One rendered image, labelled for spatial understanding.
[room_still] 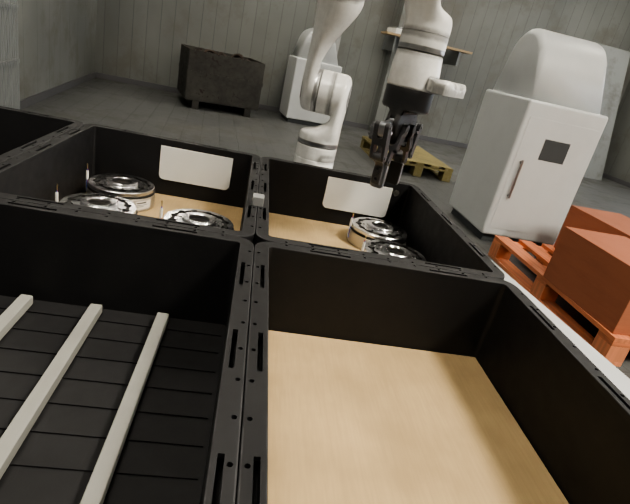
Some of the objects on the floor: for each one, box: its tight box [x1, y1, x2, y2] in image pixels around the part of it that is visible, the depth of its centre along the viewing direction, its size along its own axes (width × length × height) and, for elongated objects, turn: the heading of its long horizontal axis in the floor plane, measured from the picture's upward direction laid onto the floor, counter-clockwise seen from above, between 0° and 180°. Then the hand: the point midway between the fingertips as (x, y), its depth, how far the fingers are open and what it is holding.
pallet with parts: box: [360, 121, 453, 182], centre depth 622 cm, size 131×91×39 cm
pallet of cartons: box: [488, 205, 630, 367], centre depth 299 cm, size 136×93×49 cm
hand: (386, 176), depth 80 cm, fingers open, 5 cm apart
